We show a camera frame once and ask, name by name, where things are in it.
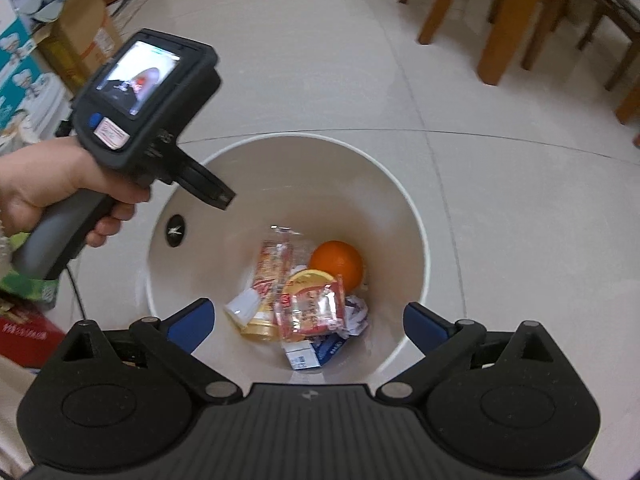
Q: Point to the large paper ball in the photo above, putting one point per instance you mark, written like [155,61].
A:
[356,315]

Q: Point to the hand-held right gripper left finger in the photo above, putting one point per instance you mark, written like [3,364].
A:
[192,322]

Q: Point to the green box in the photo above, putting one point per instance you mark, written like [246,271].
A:
[35,292]

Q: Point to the clear wrapper with red print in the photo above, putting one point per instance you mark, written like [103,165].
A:
[272,265]

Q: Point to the white trash bin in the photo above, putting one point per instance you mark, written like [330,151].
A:
[300,185]

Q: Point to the red box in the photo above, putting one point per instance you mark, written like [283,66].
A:
[25,335]

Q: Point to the wooden chair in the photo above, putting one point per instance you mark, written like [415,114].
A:
[622,60]
[631,105]
[440,5]

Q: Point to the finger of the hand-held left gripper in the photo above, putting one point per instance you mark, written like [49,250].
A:
[210,190]

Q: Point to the red snack wrapper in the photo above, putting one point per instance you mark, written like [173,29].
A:
[310,310]

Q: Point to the small white cup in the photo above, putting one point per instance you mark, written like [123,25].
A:
[242,305]

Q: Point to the orange peel half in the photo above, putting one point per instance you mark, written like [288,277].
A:
[337,260]
[310,277]

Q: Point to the person's left hand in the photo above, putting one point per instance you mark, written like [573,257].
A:
[45,180]

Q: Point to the person's left forearm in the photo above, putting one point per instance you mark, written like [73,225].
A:
[4,245]

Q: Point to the brown cardboard box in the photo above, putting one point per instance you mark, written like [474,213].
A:
[80,35]

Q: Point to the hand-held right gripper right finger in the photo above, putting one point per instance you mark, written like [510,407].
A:
[425,325]

